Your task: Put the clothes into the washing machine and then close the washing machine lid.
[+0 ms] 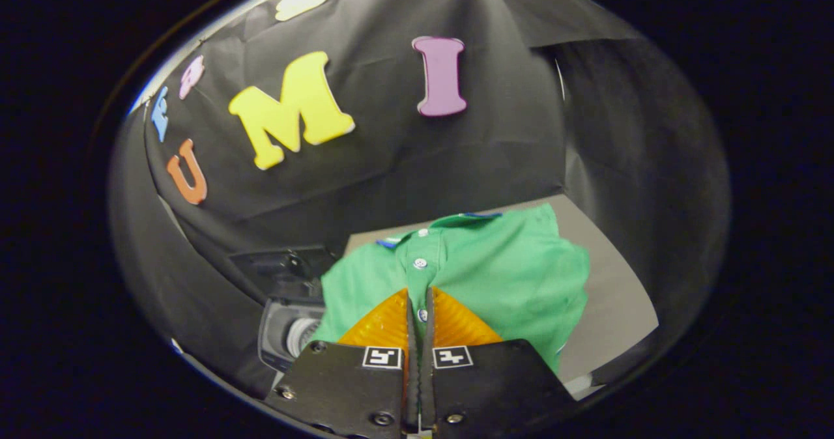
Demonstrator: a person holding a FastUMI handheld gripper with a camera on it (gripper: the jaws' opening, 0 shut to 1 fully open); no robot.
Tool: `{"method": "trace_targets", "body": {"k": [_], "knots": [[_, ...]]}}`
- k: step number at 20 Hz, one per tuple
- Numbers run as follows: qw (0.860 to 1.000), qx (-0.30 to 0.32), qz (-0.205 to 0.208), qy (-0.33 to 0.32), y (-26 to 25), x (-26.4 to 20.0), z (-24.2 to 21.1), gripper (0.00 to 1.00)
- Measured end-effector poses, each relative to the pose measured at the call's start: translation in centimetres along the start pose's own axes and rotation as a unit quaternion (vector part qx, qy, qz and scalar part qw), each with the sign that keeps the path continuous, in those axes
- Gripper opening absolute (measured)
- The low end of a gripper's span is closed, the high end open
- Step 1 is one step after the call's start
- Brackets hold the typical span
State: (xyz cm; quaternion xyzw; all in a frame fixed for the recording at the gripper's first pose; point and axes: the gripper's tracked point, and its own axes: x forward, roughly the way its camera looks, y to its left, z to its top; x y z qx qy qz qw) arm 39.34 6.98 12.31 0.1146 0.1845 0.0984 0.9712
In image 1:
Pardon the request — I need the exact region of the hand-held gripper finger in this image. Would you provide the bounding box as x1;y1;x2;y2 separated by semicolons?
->
266;288;421;438
420;287;577;438

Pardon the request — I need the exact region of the green polo shirt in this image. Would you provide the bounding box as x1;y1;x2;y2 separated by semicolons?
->
313;205;590;373

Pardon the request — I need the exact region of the beige cabinet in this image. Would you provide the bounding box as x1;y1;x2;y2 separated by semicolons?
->
344;193;659;394

